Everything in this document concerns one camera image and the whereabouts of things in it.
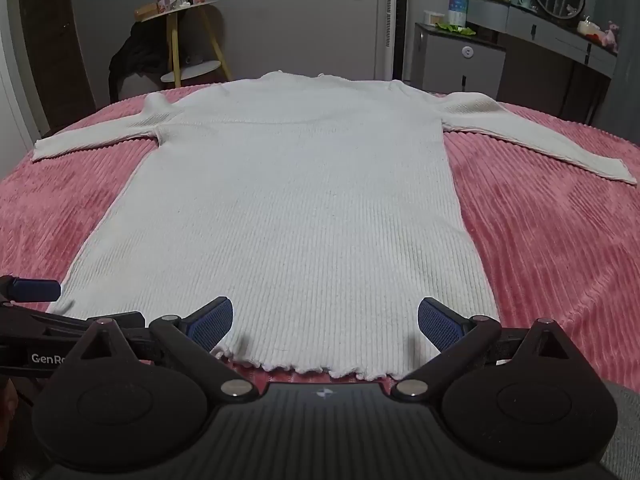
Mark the dark wooden door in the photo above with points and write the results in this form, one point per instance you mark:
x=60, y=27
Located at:
x=52, y=40

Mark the pink ribbed blanket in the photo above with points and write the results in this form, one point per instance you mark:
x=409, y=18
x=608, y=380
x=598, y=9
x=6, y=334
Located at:
x=550, y=240

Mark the white tower fan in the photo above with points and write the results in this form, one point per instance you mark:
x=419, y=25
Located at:
x=391, y=20

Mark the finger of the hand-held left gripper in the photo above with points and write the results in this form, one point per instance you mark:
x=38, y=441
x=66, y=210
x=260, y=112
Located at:
x=35, y=288

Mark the grey curtain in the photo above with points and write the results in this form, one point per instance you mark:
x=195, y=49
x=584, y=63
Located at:
x=630, y=85

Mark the blue and white tissue pack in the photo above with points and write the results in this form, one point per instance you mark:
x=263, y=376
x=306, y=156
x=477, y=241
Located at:
x=457, y=11

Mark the green leaf-shaped tray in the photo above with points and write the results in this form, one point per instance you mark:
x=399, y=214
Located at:
x=457, y=30

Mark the white round container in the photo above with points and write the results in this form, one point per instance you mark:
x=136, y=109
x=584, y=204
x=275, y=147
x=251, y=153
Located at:
x=434, y=17

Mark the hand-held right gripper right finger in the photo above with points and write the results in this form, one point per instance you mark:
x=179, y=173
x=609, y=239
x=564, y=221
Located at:
x=440, y=325

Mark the yellow-legged round side table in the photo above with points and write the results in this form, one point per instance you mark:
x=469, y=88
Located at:
x=175, y=35

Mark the black clothes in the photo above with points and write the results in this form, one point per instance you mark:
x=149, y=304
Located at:
x=140, y=52

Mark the white ribbed knit sweater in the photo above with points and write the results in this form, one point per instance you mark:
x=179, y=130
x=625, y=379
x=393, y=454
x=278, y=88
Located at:
x=300, y=210

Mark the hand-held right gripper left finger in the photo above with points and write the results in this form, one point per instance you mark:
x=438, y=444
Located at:
x=212, y=325

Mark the grey vanity desk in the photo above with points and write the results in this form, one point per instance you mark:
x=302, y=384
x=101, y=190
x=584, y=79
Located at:
x=545, y=30

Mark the white jar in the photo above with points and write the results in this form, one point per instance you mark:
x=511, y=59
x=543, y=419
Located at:
x=588, y=26

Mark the grey drawer cabinet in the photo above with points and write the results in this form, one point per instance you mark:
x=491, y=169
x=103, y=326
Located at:
x=457, y=67

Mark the pink plush toy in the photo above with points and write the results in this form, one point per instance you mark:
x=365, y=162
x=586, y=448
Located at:
x=611, y=36

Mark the brown cardboard box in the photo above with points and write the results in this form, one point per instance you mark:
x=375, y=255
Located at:
x=146, y=12

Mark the grey cloth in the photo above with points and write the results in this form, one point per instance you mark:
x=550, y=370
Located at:
x=625, y=430

